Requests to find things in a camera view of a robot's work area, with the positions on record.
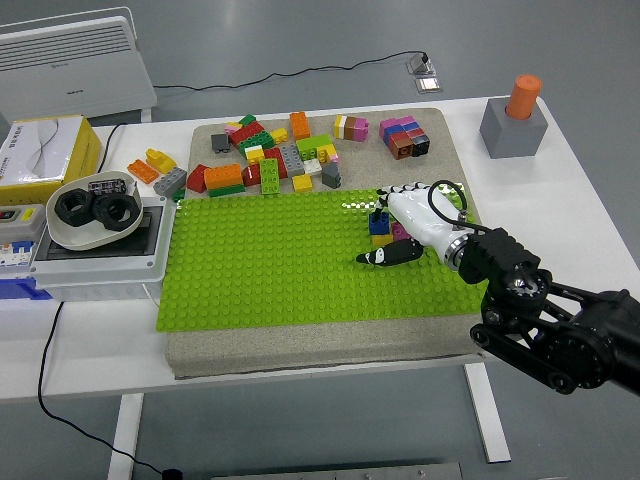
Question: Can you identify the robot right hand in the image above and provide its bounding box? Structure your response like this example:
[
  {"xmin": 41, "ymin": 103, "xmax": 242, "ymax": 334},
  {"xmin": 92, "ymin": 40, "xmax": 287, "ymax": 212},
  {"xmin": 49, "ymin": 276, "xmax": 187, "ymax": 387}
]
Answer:
[{"xmin": 355, "ymin": 182, "xmax": 465, "ymax": 270}]

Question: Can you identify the white pink brown yellow brick stick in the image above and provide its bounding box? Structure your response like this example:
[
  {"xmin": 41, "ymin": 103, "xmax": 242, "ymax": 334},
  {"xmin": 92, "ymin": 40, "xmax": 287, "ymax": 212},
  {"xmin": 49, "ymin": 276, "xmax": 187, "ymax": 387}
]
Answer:
[{"xmin": 333, "ymin": 114, "xmax": 372, "ymax": 143}]

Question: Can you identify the lime green toy brick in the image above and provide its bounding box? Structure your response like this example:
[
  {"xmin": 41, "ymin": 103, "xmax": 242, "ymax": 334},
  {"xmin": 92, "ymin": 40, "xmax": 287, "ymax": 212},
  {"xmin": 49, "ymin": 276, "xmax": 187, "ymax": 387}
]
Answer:
[{"xmin": 295, "ymin": 133, "xmax": 335, "ymax": 161}]

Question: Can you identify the long grey toy brick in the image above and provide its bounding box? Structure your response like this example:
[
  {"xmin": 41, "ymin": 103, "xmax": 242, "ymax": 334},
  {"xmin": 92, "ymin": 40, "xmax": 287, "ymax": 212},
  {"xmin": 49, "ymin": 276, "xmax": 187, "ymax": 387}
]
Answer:
[{"xmin": 279, "ymin": 142, "xmax": 306, "ymax": 177}]

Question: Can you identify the green studded baseplate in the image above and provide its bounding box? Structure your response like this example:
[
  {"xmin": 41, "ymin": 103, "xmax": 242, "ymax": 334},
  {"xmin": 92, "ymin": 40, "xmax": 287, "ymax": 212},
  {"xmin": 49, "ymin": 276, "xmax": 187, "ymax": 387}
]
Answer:
[{"xmin": 154, "ymin": 182, "xmax": 490, "ymax": 334}]

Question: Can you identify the tall orange toy brick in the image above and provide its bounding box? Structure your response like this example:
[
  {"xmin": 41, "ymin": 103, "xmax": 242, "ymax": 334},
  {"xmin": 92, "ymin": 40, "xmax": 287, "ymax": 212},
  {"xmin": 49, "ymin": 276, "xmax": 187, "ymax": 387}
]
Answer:
[{"xmin": 289, "ymin": 110, "xmax": 312, "ymax": 142}]

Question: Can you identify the long green toy brick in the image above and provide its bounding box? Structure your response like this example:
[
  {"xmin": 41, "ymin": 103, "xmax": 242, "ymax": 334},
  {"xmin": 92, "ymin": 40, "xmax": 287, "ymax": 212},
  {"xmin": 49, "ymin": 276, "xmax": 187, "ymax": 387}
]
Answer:
[{"xmin": 258, "ymin": 158, "xmax": 282, "ymax": 196}]

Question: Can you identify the large red toy brick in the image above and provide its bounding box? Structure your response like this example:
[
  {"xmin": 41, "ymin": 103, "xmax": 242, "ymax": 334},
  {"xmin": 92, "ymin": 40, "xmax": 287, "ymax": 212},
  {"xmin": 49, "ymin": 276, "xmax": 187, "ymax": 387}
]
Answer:
[{"xmin": 228, "ymin": 121, "xmax": 267, "ymax": 147}]

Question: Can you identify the long orange toy brick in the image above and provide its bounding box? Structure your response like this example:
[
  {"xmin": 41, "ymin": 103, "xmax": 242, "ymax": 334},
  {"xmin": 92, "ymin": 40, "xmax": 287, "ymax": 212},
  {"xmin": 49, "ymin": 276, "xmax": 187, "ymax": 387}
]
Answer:
[{"xmin": 203, "ymin": 163, "xmax": 244, "ymax": 192}]

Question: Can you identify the red sloped toy brick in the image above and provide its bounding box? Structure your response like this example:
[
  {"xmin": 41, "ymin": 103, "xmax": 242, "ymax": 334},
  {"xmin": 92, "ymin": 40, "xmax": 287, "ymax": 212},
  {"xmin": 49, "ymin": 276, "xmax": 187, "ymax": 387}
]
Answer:
[{"xmin": 185, "ymin": 163, "xmax": 211, "ymax": 194}]

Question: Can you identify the yellow sloped toy brick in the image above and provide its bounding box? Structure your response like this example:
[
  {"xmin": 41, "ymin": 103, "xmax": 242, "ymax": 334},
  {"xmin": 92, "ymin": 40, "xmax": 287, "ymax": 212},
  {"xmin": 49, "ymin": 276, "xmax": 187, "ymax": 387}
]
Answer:
[{"xmin": 144, "ymin": 147, "xmax": 178, "ymax": 175}]

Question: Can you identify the pink red brown brick stick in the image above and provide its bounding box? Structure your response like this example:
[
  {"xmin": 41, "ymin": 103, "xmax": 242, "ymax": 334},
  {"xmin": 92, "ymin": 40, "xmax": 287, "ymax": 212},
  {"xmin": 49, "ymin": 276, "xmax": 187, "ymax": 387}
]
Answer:
[{"xmin": 378, "ymin": 117, "xmax": 415, "ymax": 161}]

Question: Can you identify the magenta blue black brick stick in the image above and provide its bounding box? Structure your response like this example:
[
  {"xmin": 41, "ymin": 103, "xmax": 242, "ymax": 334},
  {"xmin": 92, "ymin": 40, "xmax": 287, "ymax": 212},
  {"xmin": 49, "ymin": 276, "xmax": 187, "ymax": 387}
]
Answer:
[{"xmin": 398, "ymin": 114, "xmax": 431, "ymax": 158}]

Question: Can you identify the dark grey sloped brick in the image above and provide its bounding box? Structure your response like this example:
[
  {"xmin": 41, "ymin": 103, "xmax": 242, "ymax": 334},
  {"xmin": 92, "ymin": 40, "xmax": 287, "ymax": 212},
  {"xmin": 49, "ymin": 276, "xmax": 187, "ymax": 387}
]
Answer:
[{"xmin": 320, "ymin": 161, "xmax": 343, "ymax": 190}]

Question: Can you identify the grey cube block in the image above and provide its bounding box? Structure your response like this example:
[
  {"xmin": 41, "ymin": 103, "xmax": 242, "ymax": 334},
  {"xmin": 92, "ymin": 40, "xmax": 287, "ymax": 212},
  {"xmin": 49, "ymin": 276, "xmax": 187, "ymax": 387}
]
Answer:
[{"xmin": 478, "ymin": 95, "xmax": 550, "ymax": 160}]

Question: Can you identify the open metal floor socket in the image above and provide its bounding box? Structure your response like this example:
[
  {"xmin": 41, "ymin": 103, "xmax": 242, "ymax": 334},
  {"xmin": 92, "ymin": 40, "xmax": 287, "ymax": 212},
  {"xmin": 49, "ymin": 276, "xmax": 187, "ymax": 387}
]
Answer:
[{"xmin": 404, "ymin": 51, "xmax": 440, "ymax": 77}]

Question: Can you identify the orange cylinder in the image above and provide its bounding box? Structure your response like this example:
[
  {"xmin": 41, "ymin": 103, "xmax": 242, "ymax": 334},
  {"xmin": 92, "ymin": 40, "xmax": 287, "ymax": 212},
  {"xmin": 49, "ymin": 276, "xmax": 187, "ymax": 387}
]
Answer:
[{"xmin": 503, "ymin": 74, "xmax": 543, "ymax": 121}]

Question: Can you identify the grey-brown foam mat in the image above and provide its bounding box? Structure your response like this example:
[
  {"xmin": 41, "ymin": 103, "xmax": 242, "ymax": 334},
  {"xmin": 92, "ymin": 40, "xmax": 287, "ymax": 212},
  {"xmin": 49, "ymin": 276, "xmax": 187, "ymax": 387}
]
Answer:
[{"xmin": 164, "ymin": 107, "xmax": 517, "ymax": 381}]

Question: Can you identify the white table leg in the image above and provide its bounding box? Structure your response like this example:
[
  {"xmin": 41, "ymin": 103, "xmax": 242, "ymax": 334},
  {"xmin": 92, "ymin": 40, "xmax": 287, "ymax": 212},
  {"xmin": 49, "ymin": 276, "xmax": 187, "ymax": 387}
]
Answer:
[
  {"xmin": 462, "ymin": 362, "xmax": 512, "ymax": 465},
  {"xmin": 106, "ymin": 392, "xmax": 146, "ymax": 480}
]

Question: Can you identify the black terminal block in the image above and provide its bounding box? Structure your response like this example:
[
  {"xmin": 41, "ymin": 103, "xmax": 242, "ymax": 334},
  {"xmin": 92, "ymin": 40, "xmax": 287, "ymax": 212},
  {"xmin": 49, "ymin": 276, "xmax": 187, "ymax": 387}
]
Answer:
[{"xmin": 87, "ymin": 174, "xmax": 127, "ymax": 195}]

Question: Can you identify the large black hex nut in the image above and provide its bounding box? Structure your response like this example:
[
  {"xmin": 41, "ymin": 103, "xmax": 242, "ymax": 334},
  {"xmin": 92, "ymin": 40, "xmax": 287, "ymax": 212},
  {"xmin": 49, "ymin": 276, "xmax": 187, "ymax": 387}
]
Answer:
[
  {"xmin": 53, "ymin": 188, "xmax": 97, "ymax": 229},
  {"xmin": 92, "ymin": 193, "xmax": 139, "ymax": 232}
]

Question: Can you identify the white junction box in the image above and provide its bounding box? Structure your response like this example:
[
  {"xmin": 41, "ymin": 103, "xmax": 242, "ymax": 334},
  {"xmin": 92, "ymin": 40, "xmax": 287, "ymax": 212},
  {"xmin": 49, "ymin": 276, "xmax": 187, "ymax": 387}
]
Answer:
[{"xmin": 28, "ymin": 195, "xmax": 177, "ymax": 303}]

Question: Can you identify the white bowl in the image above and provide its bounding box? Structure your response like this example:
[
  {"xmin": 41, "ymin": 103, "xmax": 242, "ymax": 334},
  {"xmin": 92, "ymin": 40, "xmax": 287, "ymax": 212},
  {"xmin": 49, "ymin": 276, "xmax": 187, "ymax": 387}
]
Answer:
[{"xmin": 45, "ymin": 171, "xmax": 144, "ymax": 252}]

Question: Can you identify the yellow and white tissue box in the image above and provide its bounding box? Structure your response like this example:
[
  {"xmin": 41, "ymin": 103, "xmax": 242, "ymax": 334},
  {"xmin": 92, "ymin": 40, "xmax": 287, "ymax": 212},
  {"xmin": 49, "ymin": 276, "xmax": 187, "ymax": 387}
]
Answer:
[{"xmin": 0, "ymin": 114, "xmax": 104, "ymax": 206}]

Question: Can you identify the white panel heater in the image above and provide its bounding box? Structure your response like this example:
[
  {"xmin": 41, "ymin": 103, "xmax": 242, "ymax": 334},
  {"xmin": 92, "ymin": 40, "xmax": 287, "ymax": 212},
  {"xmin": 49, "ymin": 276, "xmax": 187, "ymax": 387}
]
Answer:
[{"xmin": 0, "ymin": 6, "xmax": 158, "ymax": 124}]

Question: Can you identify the grey push-button box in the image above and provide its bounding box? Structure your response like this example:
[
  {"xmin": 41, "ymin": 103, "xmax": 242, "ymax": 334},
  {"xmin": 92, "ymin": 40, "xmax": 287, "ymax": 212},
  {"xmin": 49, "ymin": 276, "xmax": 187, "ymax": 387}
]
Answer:
[{"xmin": 0, "ymin": 203, "xmax": 47, "ymax": 244}]

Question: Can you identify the white circuit breaker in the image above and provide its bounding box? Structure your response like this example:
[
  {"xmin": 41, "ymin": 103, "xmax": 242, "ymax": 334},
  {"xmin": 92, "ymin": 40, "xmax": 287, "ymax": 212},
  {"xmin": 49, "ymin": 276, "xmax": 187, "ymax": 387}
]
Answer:
[{"xmin": 0, "ymin": 239, "xmax": 39, "ymax": 271}]

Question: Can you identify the black floor cable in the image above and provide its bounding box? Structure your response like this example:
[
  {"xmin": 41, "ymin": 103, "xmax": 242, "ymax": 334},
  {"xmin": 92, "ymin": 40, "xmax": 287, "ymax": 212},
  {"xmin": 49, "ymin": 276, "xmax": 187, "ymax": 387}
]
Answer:
[{"xmin": 152, "ymin": 49, "xmax": 430, "ymax": 92}]

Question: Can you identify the black power cable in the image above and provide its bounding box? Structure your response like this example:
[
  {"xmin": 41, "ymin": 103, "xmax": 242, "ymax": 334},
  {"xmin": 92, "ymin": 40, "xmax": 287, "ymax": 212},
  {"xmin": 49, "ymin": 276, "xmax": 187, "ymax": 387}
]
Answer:
[{"xmin": 38, "ymin": 122, "xmax": 182, "ymax": 480}]

